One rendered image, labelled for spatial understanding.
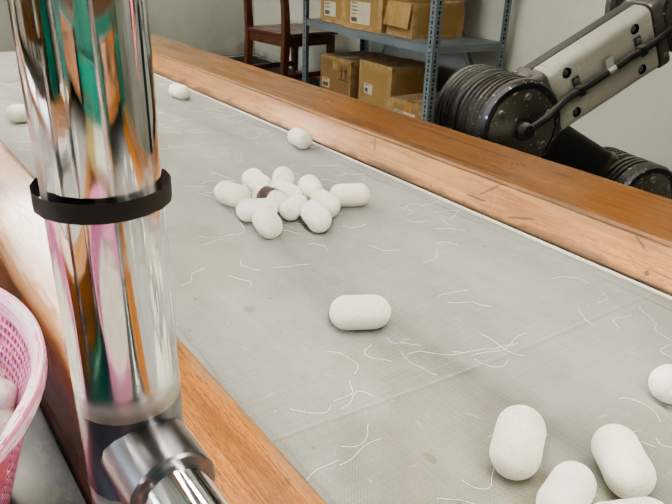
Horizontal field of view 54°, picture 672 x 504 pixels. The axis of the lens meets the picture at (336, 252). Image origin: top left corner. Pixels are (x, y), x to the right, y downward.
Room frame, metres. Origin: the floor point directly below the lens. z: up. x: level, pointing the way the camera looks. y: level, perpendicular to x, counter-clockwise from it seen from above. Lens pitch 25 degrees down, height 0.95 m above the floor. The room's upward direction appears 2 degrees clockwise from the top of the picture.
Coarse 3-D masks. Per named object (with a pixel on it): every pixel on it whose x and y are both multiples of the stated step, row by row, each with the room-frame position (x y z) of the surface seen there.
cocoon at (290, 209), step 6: (294, 198) 0.50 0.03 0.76; (300, 198) 0.50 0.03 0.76; (306, 198) 0.51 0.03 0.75; (282, 204) 0.49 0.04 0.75; (288, 204) 0.49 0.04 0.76; (294, 204) 0.49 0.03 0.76; (300, 204) 0.49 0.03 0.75; (282, 210) 0.49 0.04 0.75; (288, 210) 0.48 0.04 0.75; (294, 210) 0.49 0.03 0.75; (300, 210) 0.49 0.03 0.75; (282, 216) 0.49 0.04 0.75; (288, 216) 0.48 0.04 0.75; (294, 216) 0.48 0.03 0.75
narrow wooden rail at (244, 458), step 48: (0, 144) 0.59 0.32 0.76; (0, 192) 0.47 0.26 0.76; (0, 240) 0.38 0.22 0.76; (48, 288) 0.32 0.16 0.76; (48, 336) 0.28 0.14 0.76; (48, 384) 0.30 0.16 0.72; (192, 384) 0.24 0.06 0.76; (192, 432) 0.21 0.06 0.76; (240, 432) 0.21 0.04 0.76; (240, 480) 0.18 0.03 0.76; (288, 480) 0.18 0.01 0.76
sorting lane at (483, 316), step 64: (0, 64) 1.13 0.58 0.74; (0, 128) 0.74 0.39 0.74; (192, 128) 0.77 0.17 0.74; (256, 128) 0.77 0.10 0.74; (192, 192) 0.55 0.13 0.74; (384, 192) 0.57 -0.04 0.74; (192, 256) 0.42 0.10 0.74; (256, 256) 0.42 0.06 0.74; (320, 256) 0.43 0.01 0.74; (384, 256) 0.43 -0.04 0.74; (448, 256) 0.43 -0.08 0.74; (512, 256) 0.44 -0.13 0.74; (576, 256) 0.44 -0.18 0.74; (192, 320) 0.33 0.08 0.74; (256, 320) 0.34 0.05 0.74; (320, 320) 0.34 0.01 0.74; (448, 320) 0.34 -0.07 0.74; (512, 320) 0.35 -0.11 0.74; (576, 320) 0.35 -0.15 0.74; (640, 320) 0.35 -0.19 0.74; (256, 384) 0.27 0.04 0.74; (320, 384) 0.28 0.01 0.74; (384, 384) 0.28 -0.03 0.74; (448, 384) 0.28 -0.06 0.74; (512, 384) 0.28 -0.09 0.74; (576, 384) 0.28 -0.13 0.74; (640, 384) 0.29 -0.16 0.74; (320, 448) 0.23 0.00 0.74; (384, 448) 0.23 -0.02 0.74; (448, 448) 0.23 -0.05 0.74; (576, 448) 0.23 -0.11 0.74
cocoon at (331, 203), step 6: (318, 192) 0.51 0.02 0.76; (324, 192) 0.51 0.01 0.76; (312, 198) 0.51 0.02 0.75; (318, 198) 0.50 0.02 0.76; (324, 198) 0.50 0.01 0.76; (330, 198) 0.50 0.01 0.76; (336, 198) 0.50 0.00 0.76; (324, 204) 0.50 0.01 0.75; (330, 204) 0.49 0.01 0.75; (336, 204) 0.50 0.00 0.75; (330, 210) 0.49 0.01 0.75; (336, 210) 0.50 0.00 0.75
